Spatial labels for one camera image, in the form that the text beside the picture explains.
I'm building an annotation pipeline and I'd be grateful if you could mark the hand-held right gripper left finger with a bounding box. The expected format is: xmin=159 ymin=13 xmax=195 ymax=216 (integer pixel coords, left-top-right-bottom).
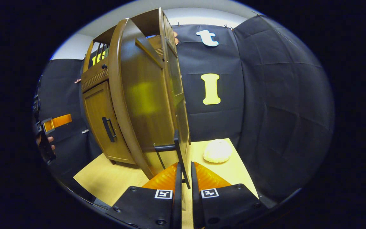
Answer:
xmin=106 ymin=162 xmax=183 ymax=229

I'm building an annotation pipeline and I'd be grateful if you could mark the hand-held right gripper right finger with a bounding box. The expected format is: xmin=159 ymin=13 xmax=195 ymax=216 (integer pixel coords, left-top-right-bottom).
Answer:
xmin=190 ymin=161 xmax=269 ymax=229

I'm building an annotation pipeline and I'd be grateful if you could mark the wooden cabinet door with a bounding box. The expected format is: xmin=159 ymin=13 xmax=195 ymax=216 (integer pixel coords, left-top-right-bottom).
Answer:
xmin=109 ymin=18 xmax=190 ymax=189
xmin=82 ymin=80 xmax=136 ymax=165

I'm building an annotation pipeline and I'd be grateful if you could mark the wooden double-door shoe cabinet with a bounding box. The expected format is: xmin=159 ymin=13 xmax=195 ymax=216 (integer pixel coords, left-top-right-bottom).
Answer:
xmin=81 ymin=8 xmax=190 ymax=166

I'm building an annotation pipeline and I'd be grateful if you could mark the white round ribbed object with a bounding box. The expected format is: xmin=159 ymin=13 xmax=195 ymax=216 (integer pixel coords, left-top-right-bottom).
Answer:
xmin=203 ymin=139 xmax=233 ymax=163

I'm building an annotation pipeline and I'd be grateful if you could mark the wooden drawer with black knob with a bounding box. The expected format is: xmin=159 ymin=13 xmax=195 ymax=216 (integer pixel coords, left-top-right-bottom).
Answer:
xmin=81 ymin=62 xmax=111 ymax=93

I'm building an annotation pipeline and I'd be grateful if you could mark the yellow wood-grain floor mat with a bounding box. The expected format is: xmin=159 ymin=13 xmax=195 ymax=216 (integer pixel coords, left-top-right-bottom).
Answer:
xmin=73 ymin=137 xmax=260 ymax=229

